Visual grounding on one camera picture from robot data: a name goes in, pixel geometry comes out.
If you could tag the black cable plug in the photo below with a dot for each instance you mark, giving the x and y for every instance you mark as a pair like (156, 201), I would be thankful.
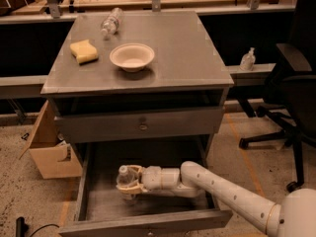
(22, 227)

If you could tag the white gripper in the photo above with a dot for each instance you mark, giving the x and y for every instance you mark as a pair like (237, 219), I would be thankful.
(152, 178)

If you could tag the clear plastic bottle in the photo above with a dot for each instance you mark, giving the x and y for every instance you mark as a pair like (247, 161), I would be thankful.
(111, 24)
(127, 178)

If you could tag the yellow sponge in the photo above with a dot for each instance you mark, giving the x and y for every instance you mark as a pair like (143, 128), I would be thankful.
(84, 51)

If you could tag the open grey lower drawer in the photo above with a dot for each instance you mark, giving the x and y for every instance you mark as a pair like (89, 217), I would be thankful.
(102, 212)

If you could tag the cardboard box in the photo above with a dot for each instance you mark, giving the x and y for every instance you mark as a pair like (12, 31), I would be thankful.
(53, 156)

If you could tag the closed grey upper drawer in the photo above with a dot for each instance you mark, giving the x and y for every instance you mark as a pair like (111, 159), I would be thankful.
(137, 125)

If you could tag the lying clear plastic bottle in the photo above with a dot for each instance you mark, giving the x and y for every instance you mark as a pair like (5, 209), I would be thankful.
(111, 24)

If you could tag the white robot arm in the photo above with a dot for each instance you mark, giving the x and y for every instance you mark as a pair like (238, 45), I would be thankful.
(295, 216)

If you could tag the grey wooden drawer cabinet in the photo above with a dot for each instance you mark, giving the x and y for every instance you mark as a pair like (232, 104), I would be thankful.
(185, 73)

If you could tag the black office chair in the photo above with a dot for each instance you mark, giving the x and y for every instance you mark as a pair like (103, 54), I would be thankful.
(292, 85)

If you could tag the white paper bowl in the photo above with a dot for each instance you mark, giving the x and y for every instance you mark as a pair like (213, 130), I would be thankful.
(132, 57)

